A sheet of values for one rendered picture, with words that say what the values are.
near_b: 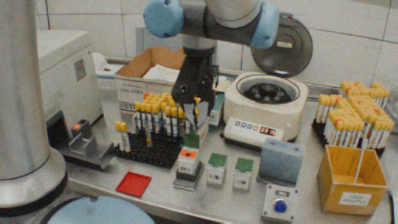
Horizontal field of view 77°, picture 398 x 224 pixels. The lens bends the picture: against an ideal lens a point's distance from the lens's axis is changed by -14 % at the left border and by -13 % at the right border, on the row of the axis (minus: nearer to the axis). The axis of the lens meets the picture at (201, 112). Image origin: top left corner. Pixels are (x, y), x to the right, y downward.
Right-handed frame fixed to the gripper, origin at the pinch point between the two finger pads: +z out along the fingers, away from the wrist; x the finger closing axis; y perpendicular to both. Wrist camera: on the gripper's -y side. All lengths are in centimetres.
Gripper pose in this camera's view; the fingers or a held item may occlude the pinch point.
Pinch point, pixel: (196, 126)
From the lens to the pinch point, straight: 71.9
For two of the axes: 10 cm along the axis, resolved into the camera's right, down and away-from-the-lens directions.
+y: 3.0, -5.0, 8.1
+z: 0.0, 8.5, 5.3
